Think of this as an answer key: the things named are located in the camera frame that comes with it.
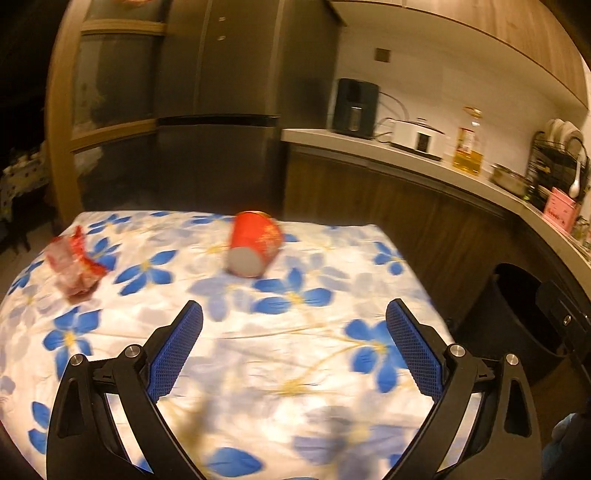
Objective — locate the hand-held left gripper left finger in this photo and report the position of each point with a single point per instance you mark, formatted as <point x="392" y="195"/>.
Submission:
<point x="178" y="344"/>

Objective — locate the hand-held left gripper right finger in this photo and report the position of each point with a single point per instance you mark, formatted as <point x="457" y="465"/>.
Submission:
<point x="413" y="344"/>

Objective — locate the black trash bin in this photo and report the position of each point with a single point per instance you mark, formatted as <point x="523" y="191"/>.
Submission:
<point x="508" y="323"/>

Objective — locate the red paper cup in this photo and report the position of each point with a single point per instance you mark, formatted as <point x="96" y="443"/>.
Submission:
<point x="254" y="242"/>

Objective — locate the blue floral tablecloth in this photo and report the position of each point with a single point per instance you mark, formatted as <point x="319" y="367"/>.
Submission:
<point x="277" y="369"/>

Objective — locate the pink utensil holder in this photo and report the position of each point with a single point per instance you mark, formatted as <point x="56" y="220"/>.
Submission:
<point x="561" y="210"/>

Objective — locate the person's blue clothing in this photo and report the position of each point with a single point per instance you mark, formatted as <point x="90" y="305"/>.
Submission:
<point x="570" y="450"/>

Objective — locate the clear red snack wrapper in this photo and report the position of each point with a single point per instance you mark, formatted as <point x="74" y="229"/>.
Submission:
<point x="74" y="267"/>

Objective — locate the white plastic spoon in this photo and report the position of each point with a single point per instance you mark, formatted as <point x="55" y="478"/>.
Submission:
<point x="575" y="187"/>

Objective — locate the wooden lower cabinets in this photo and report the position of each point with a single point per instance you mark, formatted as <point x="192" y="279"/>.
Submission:
<point x="392" y="198"/>

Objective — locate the wooden cabinets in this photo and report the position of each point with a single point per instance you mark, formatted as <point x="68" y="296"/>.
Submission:
<point x="392" y="198"/>
<point x="485" y="32"/>

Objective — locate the steel basin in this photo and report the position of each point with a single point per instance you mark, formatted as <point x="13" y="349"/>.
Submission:
<point x="508" y="180"/>

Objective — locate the black dish rack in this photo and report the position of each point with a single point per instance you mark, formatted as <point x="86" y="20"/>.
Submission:
<point x="547" y="157"/>

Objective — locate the cooking oil bottle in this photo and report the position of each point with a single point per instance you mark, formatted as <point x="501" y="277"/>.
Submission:
<point x="468" y="152"/>

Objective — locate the light stone countertop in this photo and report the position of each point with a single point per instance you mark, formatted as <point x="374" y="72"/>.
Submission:
<point x="369" y="145"/>

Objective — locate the white rice cooker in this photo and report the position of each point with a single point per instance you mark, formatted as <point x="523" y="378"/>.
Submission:
<point x="418" y="138"/>

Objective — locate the dotted cloth dining table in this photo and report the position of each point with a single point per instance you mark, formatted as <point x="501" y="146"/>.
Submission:
<point x="18" y="184"/>

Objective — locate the wooden framed glass door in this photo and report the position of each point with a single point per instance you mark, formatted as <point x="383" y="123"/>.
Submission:
<point x="60" y="138"/>

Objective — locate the black air fryer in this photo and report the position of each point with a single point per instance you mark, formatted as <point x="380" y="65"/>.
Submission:
<point x="355" y="108"/>

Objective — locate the dark steel refrigerator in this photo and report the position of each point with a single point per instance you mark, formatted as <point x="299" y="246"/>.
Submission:
<point x="240" y="92"/>

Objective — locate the wooden upper cabinets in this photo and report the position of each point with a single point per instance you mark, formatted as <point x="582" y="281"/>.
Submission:
<point x="485" y="32"/>

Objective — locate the dark wall socket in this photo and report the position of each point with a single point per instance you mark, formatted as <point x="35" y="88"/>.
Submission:
<point x="383" y="54"/>

